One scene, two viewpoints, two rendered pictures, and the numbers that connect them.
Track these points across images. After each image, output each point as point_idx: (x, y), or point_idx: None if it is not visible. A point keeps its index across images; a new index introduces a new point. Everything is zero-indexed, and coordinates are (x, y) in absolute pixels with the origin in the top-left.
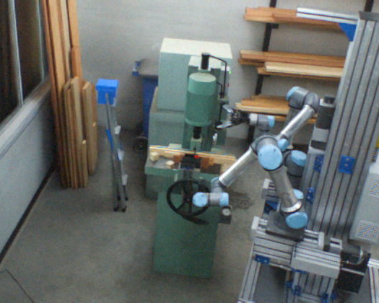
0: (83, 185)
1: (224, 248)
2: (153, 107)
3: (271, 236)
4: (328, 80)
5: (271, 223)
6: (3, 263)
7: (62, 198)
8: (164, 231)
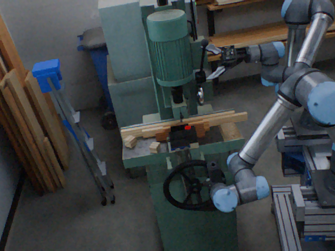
0: (61, 185)
1: (239, 213)
2: (110, 79)
3: (328, 210)
4: (278, 0)
5: (322, 191)
6: None
7: (41, 207)
8: (171, 227)
